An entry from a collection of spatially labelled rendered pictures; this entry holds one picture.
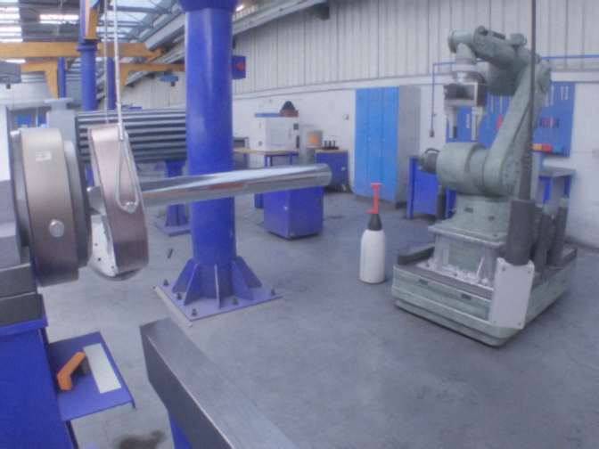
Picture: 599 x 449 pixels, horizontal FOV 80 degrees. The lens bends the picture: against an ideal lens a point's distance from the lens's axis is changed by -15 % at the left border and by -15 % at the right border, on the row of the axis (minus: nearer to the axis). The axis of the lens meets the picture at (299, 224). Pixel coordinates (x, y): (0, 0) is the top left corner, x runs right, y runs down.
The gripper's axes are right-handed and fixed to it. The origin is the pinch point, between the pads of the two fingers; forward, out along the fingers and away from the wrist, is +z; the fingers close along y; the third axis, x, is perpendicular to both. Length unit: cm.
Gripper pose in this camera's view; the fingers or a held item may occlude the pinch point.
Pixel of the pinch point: (463, 133)
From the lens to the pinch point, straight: 249.9
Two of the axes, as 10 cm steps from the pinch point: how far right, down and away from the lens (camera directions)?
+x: -8.0, 1.5, -5.9
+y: -6.1, -2.0, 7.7
